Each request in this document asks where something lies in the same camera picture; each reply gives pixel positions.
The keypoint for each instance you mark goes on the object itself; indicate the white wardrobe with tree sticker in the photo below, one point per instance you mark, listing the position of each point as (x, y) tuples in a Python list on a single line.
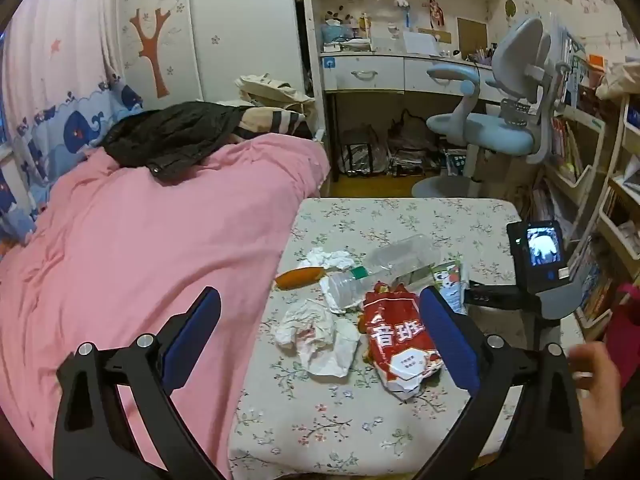
[(225, 20)]

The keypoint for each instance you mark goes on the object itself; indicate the blue grey desk chair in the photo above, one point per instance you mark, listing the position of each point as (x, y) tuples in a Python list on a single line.
[(480, 127)]

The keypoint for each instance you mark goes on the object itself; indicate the whale print curtain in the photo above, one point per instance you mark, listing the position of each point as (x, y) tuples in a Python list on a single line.
[(65, 60)]

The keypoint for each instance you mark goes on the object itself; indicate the cream cloth bag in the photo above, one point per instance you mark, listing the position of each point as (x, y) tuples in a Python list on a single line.
[(620, 80)]

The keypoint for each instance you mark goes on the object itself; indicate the blue hanging brush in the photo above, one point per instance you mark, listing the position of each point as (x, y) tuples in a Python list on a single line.
[(404, 10)]

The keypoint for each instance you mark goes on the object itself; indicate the red snack bag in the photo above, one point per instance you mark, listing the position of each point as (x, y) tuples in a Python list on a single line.
[(395, 335)]

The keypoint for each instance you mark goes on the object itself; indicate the clear tote bag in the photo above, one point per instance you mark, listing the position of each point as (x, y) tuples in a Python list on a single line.
[(362, 155)]

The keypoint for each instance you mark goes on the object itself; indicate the cork board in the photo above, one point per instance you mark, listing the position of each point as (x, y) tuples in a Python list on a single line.
[(472, 31)]

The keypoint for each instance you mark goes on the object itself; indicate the striped pillow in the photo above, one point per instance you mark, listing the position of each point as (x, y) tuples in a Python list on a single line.
[(270, 120)]

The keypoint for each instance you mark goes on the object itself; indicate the beige canvas bag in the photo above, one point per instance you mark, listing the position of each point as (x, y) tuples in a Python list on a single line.
[(265, 87)]

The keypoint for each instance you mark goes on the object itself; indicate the teal tissue box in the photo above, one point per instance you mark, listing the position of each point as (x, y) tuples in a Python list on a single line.
[(335, 34)]

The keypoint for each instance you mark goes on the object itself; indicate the crumpled white paper wrapper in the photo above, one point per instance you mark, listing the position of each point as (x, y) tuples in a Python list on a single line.
[(320, 345)]

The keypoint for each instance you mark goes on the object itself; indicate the white desk with drawers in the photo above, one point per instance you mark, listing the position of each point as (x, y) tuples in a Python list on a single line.
[(380, 72)]

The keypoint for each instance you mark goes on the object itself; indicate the person's right hand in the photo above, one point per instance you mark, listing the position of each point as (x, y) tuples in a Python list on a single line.
[(597, 400)]

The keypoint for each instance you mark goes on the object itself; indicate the green white packet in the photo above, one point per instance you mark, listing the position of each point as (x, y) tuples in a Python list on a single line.
[(447, 275)]

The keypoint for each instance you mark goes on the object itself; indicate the white bookshelf rack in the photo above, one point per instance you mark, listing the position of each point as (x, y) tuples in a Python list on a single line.
[(565, 150)]

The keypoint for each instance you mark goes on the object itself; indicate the black jacket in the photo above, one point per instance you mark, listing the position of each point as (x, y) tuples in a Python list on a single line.
[(165, 135)]

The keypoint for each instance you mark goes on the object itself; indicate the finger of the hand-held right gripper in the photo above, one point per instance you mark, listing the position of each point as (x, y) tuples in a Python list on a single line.
[(495, 287), (492, 302)]

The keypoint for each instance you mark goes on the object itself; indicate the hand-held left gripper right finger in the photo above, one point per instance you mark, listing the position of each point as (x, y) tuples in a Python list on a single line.
[(447, 340)]

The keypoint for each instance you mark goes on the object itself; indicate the clear plastic bottle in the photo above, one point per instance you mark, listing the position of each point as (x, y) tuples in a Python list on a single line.
[(400, 257)]

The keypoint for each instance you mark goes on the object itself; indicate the stack of papers and bags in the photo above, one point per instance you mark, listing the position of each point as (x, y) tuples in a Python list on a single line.
[(415, 145)]

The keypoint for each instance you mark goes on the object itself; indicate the crumpled white tissue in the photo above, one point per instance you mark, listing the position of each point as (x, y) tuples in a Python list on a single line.
[(327, 260)]

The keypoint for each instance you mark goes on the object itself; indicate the pink blanket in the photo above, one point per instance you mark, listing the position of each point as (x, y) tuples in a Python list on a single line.
[(125, 260)]

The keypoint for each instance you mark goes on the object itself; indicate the white paper board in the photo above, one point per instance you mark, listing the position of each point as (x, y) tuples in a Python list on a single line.
[(420, 44)]

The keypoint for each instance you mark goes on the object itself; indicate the white storage cart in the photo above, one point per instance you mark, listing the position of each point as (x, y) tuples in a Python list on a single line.
[(620, 210)]

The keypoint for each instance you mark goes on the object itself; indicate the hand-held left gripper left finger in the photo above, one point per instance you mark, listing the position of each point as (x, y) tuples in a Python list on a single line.
[(192, 335)]

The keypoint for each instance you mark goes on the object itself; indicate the red hanging doll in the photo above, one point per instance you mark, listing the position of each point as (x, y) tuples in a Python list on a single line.
[(436, 12)]

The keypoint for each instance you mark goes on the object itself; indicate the pink bag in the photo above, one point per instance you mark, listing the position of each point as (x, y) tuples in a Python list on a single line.
[(627, 320)]

